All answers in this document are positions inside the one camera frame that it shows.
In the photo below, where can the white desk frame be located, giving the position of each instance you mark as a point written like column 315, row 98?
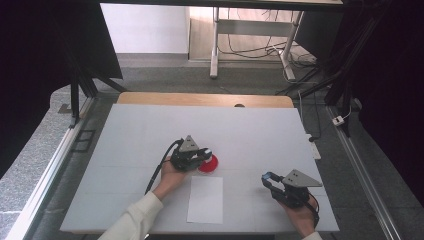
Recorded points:
column 253, row 27

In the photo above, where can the round red ink pad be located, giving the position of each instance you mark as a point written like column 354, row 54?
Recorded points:
column 210, row 165

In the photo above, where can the black curtain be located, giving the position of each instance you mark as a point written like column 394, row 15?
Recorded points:
column 393, row 83
column 40, row 66

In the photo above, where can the person's left hand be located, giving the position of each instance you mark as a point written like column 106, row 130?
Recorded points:
column 171, row 180

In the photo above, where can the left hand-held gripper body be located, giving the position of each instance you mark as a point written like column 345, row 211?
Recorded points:
column 186, row 158

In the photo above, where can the white paper sheet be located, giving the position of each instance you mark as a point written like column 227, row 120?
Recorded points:
column 205, row 200

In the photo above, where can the large white board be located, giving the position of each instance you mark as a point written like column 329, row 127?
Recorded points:
column 233, row 126

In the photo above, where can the small white adapter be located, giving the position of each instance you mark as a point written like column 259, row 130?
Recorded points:
column 338, row 120

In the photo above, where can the blue stamp cap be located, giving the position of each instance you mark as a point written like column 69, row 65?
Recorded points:
column 266, row 176

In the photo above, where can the person's right hand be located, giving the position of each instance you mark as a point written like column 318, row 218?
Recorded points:
column 301, row 220

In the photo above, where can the wooden table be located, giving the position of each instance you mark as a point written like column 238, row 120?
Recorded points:
column 200, row 99

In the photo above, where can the aluminium rail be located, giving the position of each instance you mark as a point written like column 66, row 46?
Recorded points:
column 363, row 173
column 43, row 180

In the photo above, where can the black metal stand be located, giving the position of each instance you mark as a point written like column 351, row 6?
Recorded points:
column 75, row 100
column 340, row 76

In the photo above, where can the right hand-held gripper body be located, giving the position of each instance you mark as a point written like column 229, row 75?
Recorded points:
column 295, row 193

